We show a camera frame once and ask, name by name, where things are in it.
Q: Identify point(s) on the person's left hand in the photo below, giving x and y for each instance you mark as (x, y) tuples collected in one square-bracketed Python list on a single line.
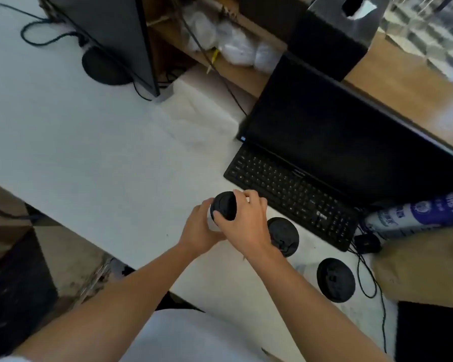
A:
[(196, 233)]

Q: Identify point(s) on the person's right hand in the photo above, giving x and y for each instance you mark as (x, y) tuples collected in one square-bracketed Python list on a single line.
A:
[(249, 226)]

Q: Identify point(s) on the black plastic cup lid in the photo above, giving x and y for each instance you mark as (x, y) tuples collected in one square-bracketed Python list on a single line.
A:
[(285, 235), (336, 280), (224, 205)]

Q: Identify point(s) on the person's left forearm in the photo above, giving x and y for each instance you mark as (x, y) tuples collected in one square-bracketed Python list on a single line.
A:
[(117, 309)]

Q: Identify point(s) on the person's right forearm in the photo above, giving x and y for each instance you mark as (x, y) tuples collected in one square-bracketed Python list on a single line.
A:
[(309, 312)]

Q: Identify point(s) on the person's black trousers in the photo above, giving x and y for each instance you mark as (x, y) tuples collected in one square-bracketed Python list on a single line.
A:
[(170, 301)]

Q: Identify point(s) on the person's white shirt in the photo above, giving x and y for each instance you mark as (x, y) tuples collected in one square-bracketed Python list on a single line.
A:
[(188, 339)]

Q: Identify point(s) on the black keyboard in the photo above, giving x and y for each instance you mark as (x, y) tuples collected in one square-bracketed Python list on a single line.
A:
[(290, 196)]

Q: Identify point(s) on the black computer mouse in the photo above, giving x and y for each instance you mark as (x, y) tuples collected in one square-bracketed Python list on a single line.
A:
[(367, 243)]

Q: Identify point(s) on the black desktop monitor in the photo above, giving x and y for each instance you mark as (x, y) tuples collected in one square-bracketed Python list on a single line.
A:
[(343, 135)]

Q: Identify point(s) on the wooden shelf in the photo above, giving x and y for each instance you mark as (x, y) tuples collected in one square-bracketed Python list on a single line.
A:
[(241, 75)]

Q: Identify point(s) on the white plastic bag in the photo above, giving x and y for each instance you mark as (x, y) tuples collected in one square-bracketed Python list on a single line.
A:
[(268, 58), (200, 30), (236, 45)]

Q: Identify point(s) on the yellow tie strip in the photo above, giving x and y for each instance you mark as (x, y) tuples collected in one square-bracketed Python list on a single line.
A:
[(212, 60)]

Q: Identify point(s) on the blue white spray can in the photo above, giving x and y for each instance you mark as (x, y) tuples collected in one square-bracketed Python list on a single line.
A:
[(419, 214)]

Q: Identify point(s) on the brown paper bag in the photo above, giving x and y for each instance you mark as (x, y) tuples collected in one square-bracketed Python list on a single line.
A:
[(423, 267)]

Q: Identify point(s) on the round black monitor base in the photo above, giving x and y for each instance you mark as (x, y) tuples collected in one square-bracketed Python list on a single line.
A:
[(103, 69)]

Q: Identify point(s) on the black tissue box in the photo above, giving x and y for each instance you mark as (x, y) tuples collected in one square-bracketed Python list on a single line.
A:
[(328, 45)]

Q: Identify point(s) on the black computer case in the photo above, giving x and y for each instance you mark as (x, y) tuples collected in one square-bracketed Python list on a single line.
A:
[(434, 335)]

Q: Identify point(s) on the black slim monitor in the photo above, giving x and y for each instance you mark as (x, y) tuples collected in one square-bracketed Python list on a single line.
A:
[(109, 30)]

